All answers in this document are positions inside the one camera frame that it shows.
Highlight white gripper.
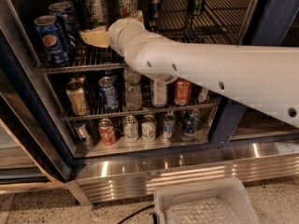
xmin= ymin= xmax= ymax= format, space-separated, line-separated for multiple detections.
xmin=79 ymin=10 xmax=150 ymax=59

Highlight white 7up can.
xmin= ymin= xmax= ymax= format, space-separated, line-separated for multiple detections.
xmin=119 ymin=0 xmax=137 ymax=18
xmin=86 ymin=0 xmax=107 ymax=28

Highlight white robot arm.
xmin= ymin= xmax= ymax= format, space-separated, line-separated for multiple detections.
xmin=79 ymin=18 xmax=299 ymax=127

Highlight blue pepsi can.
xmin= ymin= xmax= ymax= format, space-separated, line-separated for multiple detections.
xmin=49 ymin=2 xmax=78 ymax=47
xmin=34 ymin=15 xmax=70 ymax=66
xmin=182 ymin=109 xmax=199 ymax=134
xmin=56 ymin=0 xmax=81 ymax=31

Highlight slim dark energy can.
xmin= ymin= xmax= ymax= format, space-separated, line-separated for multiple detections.
xmin=149 ymin=0 xmax=161 ymax=20

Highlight front blue Pepsi can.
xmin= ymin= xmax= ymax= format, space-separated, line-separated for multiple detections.
xmin=34 ymin=15 xmax=70 ymax=66

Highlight blue can middle shelf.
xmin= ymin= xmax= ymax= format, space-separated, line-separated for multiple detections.
xmin=98 ymin=77 xmax=119 ymax=111

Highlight gold can middle shelf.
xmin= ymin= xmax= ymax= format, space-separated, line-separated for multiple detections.
xmin=66 ymin=81 xmax=89 ymax=116

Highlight tall white labelled can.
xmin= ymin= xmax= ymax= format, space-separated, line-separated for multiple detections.
xmin=150 ymin=80 xmax=167 ymax=107

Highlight orange can middle shelf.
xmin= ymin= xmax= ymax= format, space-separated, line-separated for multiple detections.
xmin=174 ymin=79 xmax=192 ymax=105

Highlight red can bottom shelf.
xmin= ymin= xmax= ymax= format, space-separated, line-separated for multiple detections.
xmin=98 ymin=119 xmax=116 ymax=146

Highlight blue silver bottom can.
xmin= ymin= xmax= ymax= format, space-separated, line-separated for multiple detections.
xmin=163 ymin=113 xmax=177 ymax=140

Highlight silver slim can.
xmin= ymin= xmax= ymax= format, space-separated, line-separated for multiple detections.
xmin=198 ymin=88 xmax=209 ymax=103

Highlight white can bottom shelf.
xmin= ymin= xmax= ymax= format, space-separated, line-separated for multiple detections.
xmin=122 ymin=115 xmax=138 ymax=143

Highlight silver can bottom left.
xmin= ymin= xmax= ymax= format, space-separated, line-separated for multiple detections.
xmin=73 ymin=120 xmax=93 ymax=146

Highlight blue Pepsi bottom can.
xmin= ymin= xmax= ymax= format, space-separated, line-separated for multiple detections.
xmin=182 ymin=109 xmax=199 ymax=134

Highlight open fridge glass door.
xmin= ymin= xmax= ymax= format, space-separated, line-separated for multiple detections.
xmin=0 ymin=34 xmax=70 ymax=193

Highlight clear water bottle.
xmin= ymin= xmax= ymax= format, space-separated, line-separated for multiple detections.
xmin=123 ymin=68 xmax=143 ymax=111

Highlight white plastic bin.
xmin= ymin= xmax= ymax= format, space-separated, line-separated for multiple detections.
xmin=154 ymin=177 xmax=260 ymax=224

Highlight bubble wrap sheet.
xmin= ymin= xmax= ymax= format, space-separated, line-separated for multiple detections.
xmin=164 ymin=198 xmax=241 ymax=224

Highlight middle wire fridge shelf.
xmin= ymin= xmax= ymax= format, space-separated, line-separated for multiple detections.
xmin=46 ymin=67 xmax=221 ymax=121

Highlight wire fridge shelf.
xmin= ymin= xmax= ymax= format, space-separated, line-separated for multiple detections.
xmin=46 ymin=67 xmax=221 ymax=121
xmin=39 ymin=0 xmax=250 ymax=75

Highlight top wire fridge shelf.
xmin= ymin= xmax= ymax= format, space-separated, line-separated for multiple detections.
xmin=39 ymin=0 xmax=250 ymax=75

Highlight black floor cable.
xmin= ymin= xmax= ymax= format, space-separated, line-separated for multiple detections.
xmin=116 ymin=203 xmax=156 ymax=224

